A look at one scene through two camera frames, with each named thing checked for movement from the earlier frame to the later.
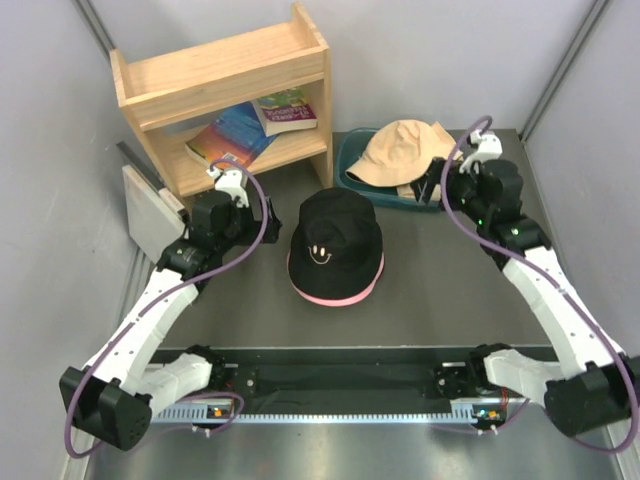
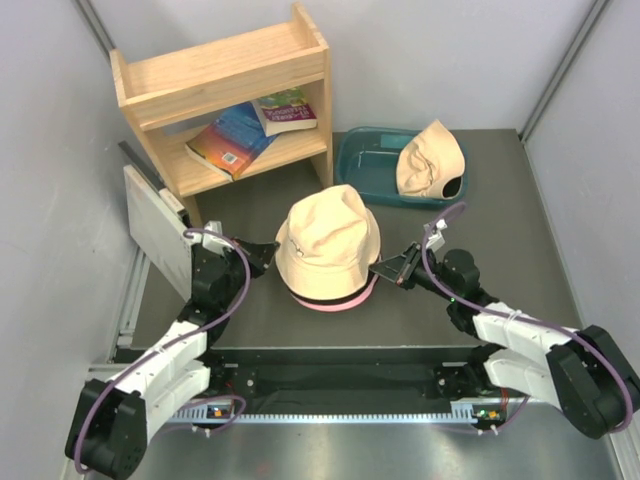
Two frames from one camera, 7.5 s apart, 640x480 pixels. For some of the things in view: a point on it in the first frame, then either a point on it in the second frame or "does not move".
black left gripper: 254,226 -> 260,255
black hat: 337,245 -> 371,282
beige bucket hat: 396,152 -> 327,244
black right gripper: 422,185 -> 401,269
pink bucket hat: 336,302 -> 340,307
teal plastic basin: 350,145 does not move
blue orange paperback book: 241,134 does not move
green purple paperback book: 285,112 does not move
